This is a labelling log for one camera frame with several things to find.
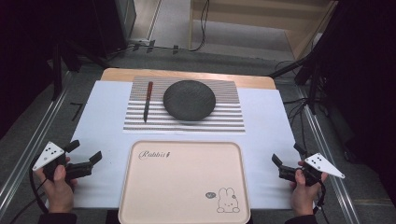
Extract white table cover sheet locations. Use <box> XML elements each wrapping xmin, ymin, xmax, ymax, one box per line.
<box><xmin>46</xmin><ymin>79</ymin><xmax>303</xmax><ymax>210</ymax></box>

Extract person's right hand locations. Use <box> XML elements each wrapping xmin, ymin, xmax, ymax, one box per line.
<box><xmin>290</xmin><ymin>160</ymin><xmax>329</xmax><ymax>217</ymax></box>

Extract striped placemat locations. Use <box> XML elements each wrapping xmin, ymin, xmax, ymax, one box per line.
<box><xmin>122</xmin><ymin>76</ymin><xmax>247</xmax><ymax>135</ymax></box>

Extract left hand-held gripper cable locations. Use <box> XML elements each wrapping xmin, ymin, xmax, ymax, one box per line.
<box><xmin>8</xmin><ymin>157</ymin><xmax>50</xmax><ymax>224</ymax></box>

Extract right hand-held gripper cable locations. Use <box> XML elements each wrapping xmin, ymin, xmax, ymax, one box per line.
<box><xmin>312</xmin><ymin>180</ymin><xmax>331</xmax><ymax>224</ymax></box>

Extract person's left hand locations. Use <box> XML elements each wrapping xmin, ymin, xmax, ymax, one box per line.
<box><xmin>35</xmin><ymin>156</ymin><xmax>78</xmax><ymax>215</ymax></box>

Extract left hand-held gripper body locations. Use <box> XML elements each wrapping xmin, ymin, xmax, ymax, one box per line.
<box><xmin>32</xmin><ymin>141</ymin><xmax>94</xmax><ymax>182</ymax></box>

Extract black metal stand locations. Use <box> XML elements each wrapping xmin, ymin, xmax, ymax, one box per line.
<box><xmin>49</xmin><ymin>38</ymin><xmax>110</xmax><ymax>102</ymax></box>
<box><xmin>268</xmin><ymin>46</ymin><xmax>326</xmax><ymax>116</ymax></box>

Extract dark round plate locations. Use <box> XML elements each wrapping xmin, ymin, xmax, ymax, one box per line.
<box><xmin>163</xmin><ymin>79</ymin><xmax>217</xmax><ymax>122</ymax></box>

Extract dark cabinet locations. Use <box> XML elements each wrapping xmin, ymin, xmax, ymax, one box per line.
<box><xmin>92</xmin><ymin>0</ymin><xmax>137</xmax><ymax>58</ymax></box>

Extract metal floor rail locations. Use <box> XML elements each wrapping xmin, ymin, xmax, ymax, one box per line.
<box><xmin>0</xmin><ymin>73</ymin><xmax>73</xmax><ymax>216</ymax></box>
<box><xmin>295</xmin><ymin>85</ymin><xmax>362</xmax><ymax>224</ymax></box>

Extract light wooden platform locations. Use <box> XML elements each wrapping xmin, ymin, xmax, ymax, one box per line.
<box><xmin>188</xmin><ymin>0</ymin><xmax>339</xmax><ymax>61</ymax></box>

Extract thin black hanging cable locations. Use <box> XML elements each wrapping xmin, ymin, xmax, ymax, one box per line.
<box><xmin>174</xmin><ymin>0</ymin><xmax>210</xmax><ymax>53</ymax></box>

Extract black floor cables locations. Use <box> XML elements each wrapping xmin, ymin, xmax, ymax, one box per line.
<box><xmin>274</xmin><ymin>59</ymin><xmax>316</xmax><ymax>147</ymax></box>

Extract white power strip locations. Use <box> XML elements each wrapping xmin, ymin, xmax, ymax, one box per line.
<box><xmin>128</xmin><ymin>38</ymin><xmax>151</xmax><ymax>47</ymax></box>

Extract hand-held gripper cable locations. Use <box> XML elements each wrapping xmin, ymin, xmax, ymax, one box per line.
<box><xmin>8</xmin><ymin>157</ymin><xmax>50</xmax><ymax>224</ymax></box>
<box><xmin>312</xmin><ymin>180</ymin><xmax>331</xmax><ymax>224</ymax></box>

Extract beige tray with rabbit print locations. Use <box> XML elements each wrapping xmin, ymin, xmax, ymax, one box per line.
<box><xmin>118</xmin><ymin>140</ymin><xmax>251</xmax><ymax>224</ymax></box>

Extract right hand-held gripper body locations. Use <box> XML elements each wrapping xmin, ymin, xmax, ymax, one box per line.
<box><xmin>277</xmin><ymin>152</ymin><xmax>347</xmax><ymax>188</ymax></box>

